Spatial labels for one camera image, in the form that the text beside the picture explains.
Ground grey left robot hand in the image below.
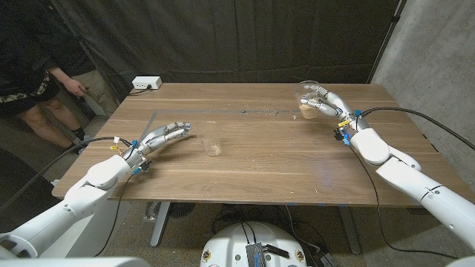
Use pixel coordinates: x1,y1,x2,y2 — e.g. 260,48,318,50
125,121,192,168

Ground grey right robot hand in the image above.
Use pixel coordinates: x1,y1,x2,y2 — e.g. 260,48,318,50
299,84,367,131

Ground clear plastic cup with sugar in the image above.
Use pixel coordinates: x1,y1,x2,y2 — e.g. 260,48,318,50
294,80,324,119

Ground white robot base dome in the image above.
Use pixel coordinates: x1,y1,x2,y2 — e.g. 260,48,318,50
199,221,308,267

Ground black bar on robot base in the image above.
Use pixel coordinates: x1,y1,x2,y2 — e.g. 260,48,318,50
265,244,290,260

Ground white power strip box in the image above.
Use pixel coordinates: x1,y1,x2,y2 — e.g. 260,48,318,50
131,76,163,90

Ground black round floor object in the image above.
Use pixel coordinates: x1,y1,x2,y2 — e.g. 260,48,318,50
168,202,196,220

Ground grey metal table leg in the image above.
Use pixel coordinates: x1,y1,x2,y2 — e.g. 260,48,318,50
150,202,171,248
337,205,361,255

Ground person in khaki trousers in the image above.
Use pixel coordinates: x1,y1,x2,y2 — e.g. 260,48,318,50
0,0,120,116

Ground person in black camo shorts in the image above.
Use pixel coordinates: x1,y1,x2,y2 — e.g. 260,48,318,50
0,70,94,156

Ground white robot torso edge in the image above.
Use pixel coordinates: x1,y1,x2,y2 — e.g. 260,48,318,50
0,257,151,267

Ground large black bulky object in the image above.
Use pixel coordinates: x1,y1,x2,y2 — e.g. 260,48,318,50
0,148,56,233

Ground grey finned electronics box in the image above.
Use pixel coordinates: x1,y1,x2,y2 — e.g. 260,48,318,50
245,243,267,267

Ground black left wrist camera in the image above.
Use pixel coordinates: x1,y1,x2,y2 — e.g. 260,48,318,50
132,159,152,175

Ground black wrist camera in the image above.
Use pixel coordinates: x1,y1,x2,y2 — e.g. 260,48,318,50
333,128,353,146
132,159,152,175

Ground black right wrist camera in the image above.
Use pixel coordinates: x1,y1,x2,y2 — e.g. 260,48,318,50
333,128,353,146

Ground black power strip cable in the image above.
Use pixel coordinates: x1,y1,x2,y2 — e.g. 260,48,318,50
128,85,152,96

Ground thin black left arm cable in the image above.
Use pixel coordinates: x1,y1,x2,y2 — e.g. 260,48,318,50
94,172,137,257

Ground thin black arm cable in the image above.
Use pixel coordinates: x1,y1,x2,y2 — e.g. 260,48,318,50
348,146,459,260
94,172,137,257

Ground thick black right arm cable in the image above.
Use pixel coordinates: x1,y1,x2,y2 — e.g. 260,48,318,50
359,106,475,151

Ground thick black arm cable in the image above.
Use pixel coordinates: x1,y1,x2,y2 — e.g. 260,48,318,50
0,136,133,214
359,106,475,151

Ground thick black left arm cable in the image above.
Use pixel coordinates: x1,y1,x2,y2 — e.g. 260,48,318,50
0,136,133,214

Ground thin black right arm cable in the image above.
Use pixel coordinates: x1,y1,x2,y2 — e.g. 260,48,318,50
348,146,459,260

